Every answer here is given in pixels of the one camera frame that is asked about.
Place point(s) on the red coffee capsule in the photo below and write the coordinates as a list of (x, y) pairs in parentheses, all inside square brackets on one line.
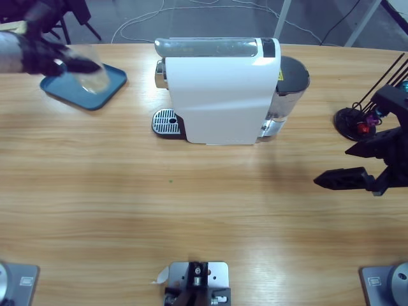
[(362, 128)]

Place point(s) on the purple coffee capsule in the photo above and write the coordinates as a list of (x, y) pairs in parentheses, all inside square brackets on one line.
[(371, 120)]

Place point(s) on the silver coffee machine lever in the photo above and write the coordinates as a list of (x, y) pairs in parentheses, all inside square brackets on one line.
[(207, 48)]

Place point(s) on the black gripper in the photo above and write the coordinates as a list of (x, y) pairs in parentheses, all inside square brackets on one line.
[(41, 57), (402, 140)]

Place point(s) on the white capsule coffee machine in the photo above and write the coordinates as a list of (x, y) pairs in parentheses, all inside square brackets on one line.
[(223, 102)]

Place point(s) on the blue plastic tray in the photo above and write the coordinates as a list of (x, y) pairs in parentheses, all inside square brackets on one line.
[(63, 92)]

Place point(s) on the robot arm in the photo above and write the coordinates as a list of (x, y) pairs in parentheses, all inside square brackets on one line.
[(382, 283), (12, 52)]

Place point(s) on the grey metal mounting plate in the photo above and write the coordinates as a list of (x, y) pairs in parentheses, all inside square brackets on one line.
[(218, 274)]

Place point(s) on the white frame leg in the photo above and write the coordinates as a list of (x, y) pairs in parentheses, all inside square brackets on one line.
[(363, 22), (282, 19)]

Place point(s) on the black drip tray metal grille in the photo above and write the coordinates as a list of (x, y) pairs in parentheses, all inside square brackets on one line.
[(165, 122)]

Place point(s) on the dark teal coffee capsule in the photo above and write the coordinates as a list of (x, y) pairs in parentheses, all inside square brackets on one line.
[(405, 86)]

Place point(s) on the white paper tag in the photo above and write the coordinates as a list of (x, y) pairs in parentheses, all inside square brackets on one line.
[(161, 276)]

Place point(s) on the clear glass cup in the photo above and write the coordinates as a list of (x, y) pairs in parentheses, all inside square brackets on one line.
[(95, 83)]

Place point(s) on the wooden crate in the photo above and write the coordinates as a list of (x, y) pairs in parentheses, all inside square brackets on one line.
[(19, 26)]

